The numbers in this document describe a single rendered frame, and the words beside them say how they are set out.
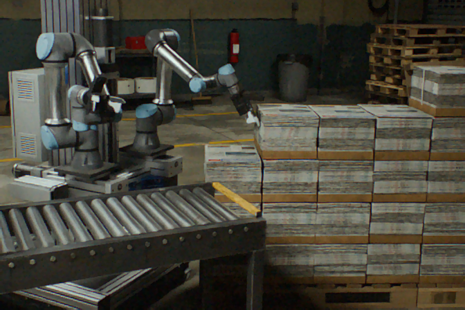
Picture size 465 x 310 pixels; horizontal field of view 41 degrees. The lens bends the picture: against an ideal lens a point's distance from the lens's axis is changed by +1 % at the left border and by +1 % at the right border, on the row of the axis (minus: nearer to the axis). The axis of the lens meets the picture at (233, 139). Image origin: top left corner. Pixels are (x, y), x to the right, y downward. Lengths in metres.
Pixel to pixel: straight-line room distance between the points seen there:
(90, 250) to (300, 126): 1.40
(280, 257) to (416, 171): 0.84
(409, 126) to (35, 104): 1.93
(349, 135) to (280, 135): 0.35
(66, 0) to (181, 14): 6.80
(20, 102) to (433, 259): 2.36
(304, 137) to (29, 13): 6.72
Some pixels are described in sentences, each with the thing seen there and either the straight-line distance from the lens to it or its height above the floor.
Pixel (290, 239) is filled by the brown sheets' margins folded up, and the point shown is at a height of 0.40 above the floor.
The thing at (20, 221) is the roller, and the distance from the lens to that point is 2.49.
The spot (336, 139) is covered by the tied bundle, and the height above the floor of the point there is 0.94.
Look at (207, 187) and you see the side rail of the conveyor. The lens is 2.85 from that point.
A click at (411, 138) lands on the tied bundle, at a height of 0.95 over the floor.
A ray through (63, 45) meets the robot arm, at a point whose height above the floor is 1.41.
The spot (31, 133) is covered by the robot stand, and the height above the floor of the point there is 0.91.
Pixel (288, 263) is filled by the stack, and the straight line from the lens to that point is 3.40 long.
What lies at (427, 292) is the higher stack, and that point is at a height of 0.09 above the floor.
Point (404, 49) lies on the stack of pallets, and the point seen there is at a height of 0.98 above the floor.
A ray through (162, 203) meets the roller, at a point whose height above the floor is 0.79.
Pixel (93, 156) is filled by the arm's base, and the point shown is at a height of 0.88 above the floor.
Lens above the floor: 1.63
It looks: 13 degrees down
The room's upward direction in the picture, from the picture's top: 1 degrees clockwise
